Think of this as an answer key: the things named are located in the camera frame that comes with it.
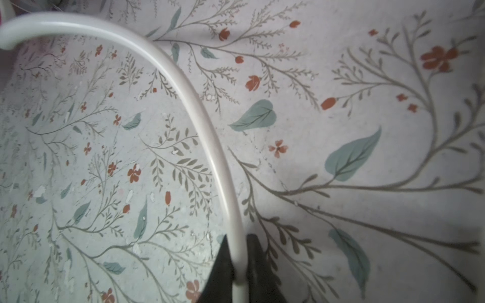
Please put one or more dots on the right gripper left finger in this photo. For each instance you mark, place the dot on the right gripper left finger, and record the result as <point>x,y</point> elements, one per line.
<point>218,288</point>

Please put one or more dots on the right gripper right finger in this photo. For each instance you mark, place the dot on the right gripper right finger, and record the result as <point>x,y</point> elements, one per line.
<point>262,284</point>

